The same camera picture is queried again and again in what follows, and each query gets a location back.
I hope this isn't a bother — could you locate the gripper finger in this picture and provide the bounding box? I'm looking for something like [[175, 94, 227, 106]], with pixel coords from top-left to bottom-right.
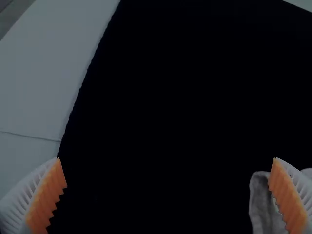
[[267, 157, 312, 234], [0, 157, 68, 234]]

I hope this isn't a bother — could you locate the pale towel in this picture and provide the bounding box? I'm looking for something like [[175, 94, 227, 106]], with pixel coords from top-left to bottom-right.
[[248, 167, 312, 234]]

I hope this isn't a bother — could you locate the black mat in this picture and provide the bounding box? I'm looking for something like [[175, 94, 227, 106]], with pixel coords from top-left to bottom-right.
[[56, 0, 312, 234]]

